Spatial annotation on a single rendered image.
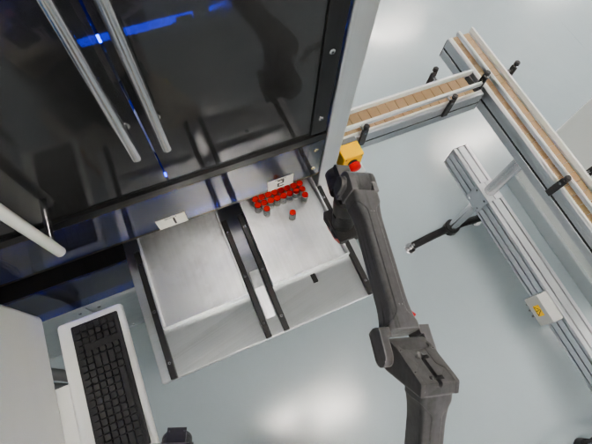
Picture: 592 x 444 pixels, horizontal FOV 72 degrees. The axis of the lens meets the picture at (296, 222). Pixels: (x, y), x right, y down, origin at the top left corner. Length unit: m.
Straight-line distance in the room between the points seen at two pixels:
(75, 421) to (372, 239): 1.01
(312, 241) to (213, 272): 0.33
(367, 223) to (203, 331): 0.64
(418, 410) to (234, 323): 0.67
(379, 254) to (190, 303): 0.66
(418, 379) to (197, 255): 0.83
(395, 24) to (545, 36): 1.11
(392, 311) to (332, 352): 1.38
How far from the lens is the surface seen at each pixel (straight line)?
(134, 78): 0.70
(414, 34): 3.33
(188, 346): 1.28
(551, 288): 1.98
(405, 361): 0.75
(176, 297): 1.31
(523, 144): 1.71
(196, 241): 1.35
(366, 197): 0.90
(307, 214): 1.37
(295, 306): 1.28
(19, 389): 1.30
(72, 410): 1.45
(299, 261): 1.31
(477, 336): 2.39
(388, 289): 0.81
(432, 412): 0.76
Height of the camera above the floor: 2.13
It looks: 67 degrees down
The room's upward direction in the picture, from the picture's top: 7 degrees clockwise
